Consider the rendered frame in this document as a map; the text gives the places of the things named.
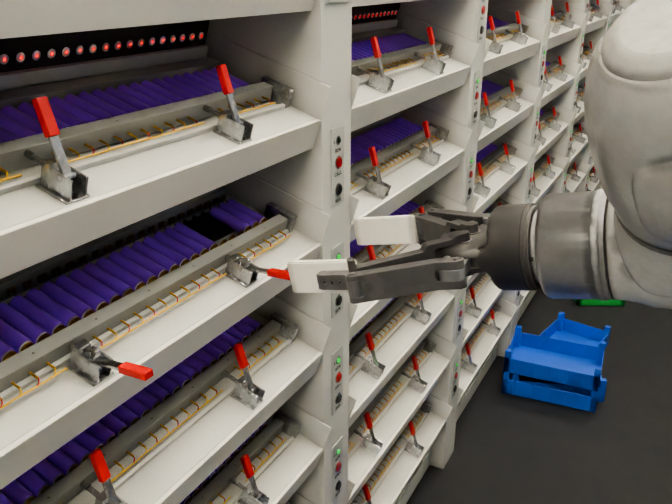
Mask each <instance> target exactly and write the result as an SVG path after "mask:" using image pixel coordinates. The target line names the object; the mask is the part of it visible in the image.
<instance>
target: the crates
mask: <svg viewBox="0 0 672 504"><path fill-rule="evenodd" d="M573 300H574V301H575V303H576V304H577V306H625V300H614V299H610V300H608V301H601V300H599V299H573ZM564 317H565V313H564V312H559V313H558V319H556V320H555V321H554V322H553V323H552V324H551V325H550V326H549V327H547V328H546V329H545V330H544V331H543V332H542V333H541V334H540V335H534V334H529V333H524V332H521V331H522V326H519V325H516V327H515V334H514V337H513V339H512V341H511V344H510V345H508V348H507V349H506V351H505V360H504V369H503V372H504V373H503V382H502V393H506V394H511V395H516V396H520V397H525V398H529V399H534V400H539V401H543V402H548V403H553V404H557V405H562V406H566V407H571V408H576V409H580V410H585V411H590V412H594V413H595V410H596V404H597V402H604V398H605V392H606V385H607V380H606V378H602V376H601V370H602V364H603V358H604V352H605V348H606V347H607V346H608V344H609V338H610V331H611V326H608V325H606V326H605V327H604V330H601V329H598V328H594V327H591V326H588V325H584V324H581V323H578V322H575V321H571V320H568V319H565V318H564Z"/></svg>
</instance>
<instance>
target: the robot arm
mask: <svg viewBox="0 0 672 504"><path fill-rule="evenodd" d="M584 118H585V126H586V132H587V138H588V143H589V148H590V151H591V155H592V159H593V163H594V166H595V170H596V173H597V176H598V178H599V181H600V183H601V185H602V188H603V189H598V190H596V191H585V192H569V193H553V194H548V195H546V196H544V197H543V199H542V200H541V202H540V204H539V206H538V205H536V204H535V203H525V204H507V205H499V206H497V207H496V208H495V209H494V210H493V211H492V213H491V214H483V213H474V212H465V211H456V210H447V209H438V208H431V209H429V210H427V213H428V214H425V213H419V214H418V215H416V216H414V215H396V216H378V217H359V218H355V219H354V220H353V224H354V229H355V234H356V240H357V244H358V245H388V244H416V243H417V242H418V237H419V244H420V245H421V244H422V246H421V248H420V249H417V250H413V251H409V252H405V253H401V254H397V255H393V256H388V257H384V258H380V259H376V260H372V261H368V262H364V263H360V264H357V262H356V260H355V259H353V258H352V257H350V258H348V259H327V260H290V261H289V262H288V263H287V267H288V272H289V276H290V281H291V285H292V290H293V292H294V293H349V299H350V303H352V304H358V303H364V302H370V301H376V300H382V299H388V298H394V297H400V296H406V295H412V294H418V293H424V292H431V291H437V290H455V289H459V290H460V289H464V288H466V287H467V279H466V277H467V276H471V275H474V274H475V273H481V272H486V273H487V274H488V275H489V276H490V277H491V278H492V281H493V283H494V285H495V286H496V287H497V288H499V289H501V290H538V289H539V288H540V287H541V289H542V290H543V292H544V294H545V295H546V296H547V297H548V298H552V299H599V300H601V301H608V300H610V299H614V300H625V301H632V302H637V303H641V304H644V305H648V306H651V307H655V308H664V309H672V0H636V1H635V2H634V3H632V4H631V5H630V6H629V7H628V8H627V9H626V10H625V11H624V12H623V13H622V14H621V15H620V16H619V17H618V18H617V19H616V20H615V22H614V23H613V24H612V25H611V27H610V28H609V30H608V31H607V33H606V34H605V36H603V37H601V38H600V40H599V41H598V42H597V44H596V46H595V49H594V51H593V53H592V56H591V59H590V62H589V66H588V70H587V74H586V82H585V90H584ZM440 217H441V218H440ZM417 234H418V235H417Z"/></svg>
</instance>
